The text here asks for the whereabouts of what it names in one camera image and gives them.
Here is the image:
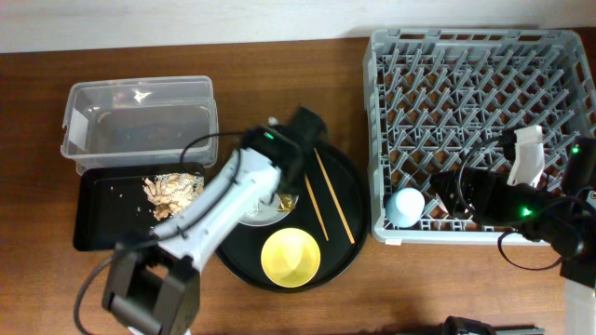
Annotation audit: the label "blue cup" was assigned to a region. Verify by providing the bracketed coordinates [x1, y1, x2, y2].
[386, 188, 426, 228]

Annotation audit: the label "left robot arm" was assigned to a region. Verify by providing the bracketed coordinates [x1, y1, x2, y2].
[102, 107, 326, 334]

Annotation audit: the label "grey dishwasher rack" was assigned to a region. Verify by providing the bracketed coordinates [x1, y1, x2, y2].
[362, 29, 595, 246]

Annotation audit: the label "black rectangular tray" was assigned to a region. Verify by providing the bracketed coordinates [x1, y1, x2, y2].
[73, 163, 205, 251]

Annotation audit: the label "yellow bowl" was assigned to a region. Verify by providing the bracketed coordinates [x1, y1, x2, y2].
[261, 228, 321, 288]

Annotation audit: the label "gold brown wrapper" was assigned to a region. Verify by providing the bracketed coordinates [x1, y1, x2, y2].
[278, 194, 299, 212]

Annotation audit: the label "grey round plate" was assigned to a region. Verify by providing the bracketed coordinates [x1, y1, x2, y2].
[238, 194, 291, 227]

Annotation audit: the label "clear plastic bin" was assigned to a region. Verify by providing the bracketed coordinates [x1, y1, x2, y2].
[61, 75, 219, 174]

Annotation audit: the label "round black serving tray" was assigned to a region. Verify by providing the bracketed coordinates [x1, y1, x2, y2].
[216, 141, 371, 293]

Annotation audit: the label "wooden chopstick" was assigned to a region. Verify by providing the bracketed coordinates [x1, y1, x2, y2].
[305, 175, 330, 241]
[314, 149, 355, 245]

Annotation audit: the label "food scraps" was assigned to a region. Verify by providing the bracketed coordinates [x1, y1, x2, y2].
[142, 173, 204, 221]

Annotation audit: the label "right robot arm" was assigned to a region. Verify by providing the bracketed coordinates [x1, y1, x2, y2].
[429, 131, 595, 288]

